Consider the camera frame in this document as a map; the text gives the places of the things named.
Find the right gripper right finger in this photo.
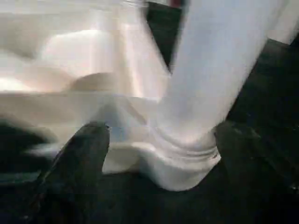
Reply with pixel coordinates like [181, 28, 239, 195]
[214, 122, 299, 224]

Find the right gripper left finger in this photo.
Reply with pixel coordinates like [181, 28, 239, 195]
[30, 121, 110, 224]

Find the white plastic table top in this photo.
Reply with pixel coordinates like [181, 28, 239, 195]
[0, 0, 221, 192]

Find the white plastic table leg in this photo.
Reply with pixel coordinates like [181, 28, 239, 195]
[144, 0, 275, 164]

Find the black work mat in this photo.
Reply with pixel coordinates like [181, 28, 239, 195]
[0, 0, 299, 224]

